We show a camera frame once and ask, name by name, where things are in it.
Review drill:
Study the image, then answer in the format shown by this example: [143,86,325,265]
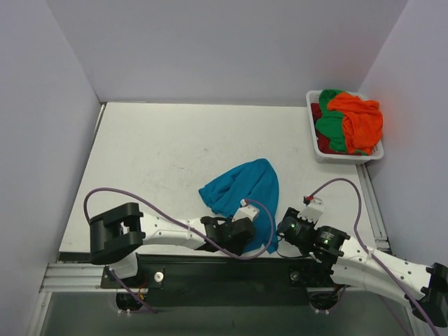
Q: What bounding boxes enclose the white plastic laundry basket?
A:
[306,90,384,165]

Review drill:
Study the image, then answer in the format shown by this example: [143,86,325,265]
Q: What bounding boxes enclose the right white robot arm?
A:
[277,208,447,328]

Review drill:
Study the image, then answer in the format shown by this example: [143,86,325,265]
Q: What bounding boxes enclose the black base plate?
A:
[100,253,346,309]

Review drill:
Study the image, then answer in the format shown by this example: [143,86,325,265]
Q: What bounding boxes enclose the aluminium frame rail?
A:
[40,263,103,293]

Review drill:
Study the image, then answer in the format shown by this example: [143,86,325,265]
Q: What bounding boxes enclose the red t shirt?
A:
[311,103,337,154]

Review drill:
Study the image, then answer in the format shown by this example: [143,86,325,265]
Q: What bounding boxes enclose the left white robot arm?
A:
[88,202,259,288]

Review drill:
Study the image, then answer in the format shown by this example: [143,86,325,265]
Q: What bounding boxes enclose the blue t shirt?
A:
[198,158,279,254]

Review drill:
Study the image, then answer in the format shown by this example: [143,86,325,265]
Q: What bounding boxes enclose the orange t shirt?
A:
[327,92,383,155]

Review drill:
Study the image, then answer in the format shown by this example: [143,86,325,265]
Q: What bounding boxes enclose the green t shirt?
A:
[315,89,367,155]

